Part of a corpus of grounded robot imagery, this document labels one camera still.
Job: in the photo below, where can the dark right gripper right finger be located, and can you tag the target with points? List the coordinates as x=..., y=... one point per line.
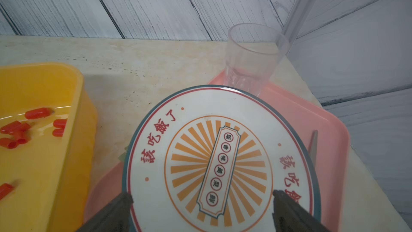
x=289, y=216

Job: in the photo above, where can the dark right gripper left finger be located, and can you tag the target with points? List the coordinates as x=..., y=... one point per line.
x=114, y=217

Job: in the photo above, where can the yellow plastic storage box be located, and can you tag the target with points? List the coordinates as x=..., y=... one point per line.
x=50, y=175

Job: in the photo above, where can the red sleeve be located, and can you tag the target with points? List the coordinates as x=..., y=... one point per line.
x=38, y=113
x=15, y=127
x=5, y=189
x=58, y=132
x=21, y=138
x=60, y=123
x=8, y=143

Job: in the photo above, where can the metal fork on tray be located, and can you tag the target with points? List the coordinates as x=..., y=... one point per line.
x=313, y=147

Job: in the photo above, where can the round printed white plate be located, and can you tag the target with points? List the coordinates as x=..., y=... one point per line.
x=208, y=158

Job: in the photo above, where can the clear plastic cup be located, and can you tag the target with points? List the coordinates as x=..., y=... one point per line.
x=253, y=51

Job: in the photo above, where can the aluminium corner post right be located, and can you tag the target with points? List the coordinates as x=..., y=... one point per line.
x=296, y=19

